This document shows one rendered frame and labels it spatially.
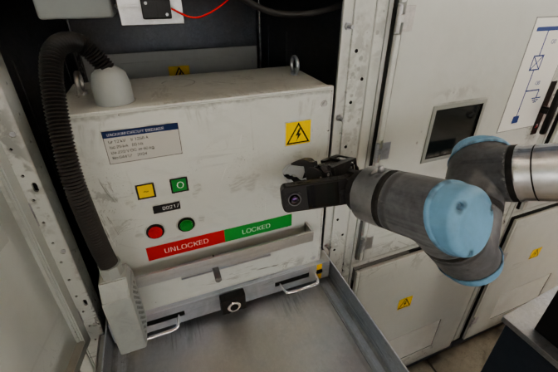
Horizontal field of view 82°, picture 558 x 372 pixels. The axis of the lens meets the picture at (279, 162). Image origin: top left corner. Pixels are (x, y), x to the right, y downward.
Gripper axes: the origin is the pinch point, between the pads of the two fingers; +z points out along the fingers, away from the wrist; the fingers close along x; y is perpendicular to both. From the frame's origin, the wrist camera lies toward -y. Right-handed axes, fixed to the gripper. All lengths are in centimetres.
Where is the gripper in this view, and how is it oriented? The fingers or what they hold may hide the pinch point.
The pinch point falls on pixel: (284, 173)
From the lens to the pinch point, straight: 67.3
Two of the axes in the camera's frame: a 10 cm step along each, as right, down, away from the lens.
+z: -5.7, -1.5, 8.1
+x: -1.5, -9.5, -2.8
